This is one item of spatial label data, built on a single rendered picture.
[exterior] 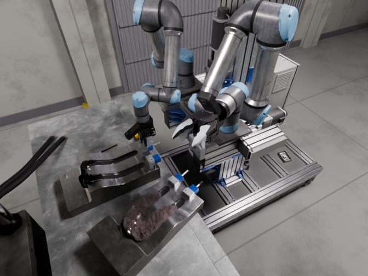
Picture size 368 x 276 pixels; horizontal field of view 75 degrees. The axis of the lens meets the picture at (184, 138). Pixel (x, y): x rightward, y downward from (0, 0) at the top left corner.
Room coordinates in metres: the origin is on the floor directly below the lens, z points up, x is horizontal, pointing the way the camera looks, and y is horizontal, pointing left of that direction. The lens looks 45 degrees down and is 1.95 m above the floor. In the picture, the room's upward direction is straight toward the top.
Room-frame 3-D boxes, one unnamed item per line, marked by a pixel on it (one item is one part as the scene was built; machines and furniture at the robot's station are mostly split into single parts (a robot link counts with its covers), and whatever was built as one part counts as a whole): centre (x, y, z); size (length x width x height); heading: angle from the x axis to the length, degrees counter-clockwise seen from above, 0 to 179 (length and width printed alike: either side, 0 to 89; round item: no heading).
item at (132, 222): (0.56, 0.17, 0.90); 0.26 x 0.18 x 0.08; 137
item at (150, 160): (0.90, 0.15, 0.89); 0.13 x 0.05 x 0.05; 119
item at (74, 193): (0.82, 0.42, 0.87); 0.50 x 0.26 x 0.14; 120
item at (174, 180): (0.79, 0.02, 0.86); 0.13 x 0.05 x 0.05; 137
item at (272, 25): (0.94, -0.34, 1.41); 0.15 x 0.12 x 0.55; 53
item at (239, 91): (0.73, -0.18, 1.43); 0.11 x 0.08 x 0.09; 143
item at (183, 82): (1.46, 0.00, 1.09); 0.15 x 0.15 x 0.10
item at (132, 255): (0.55, 0.16, 0.86); 0.50 x 0.26 x 0.11; 137
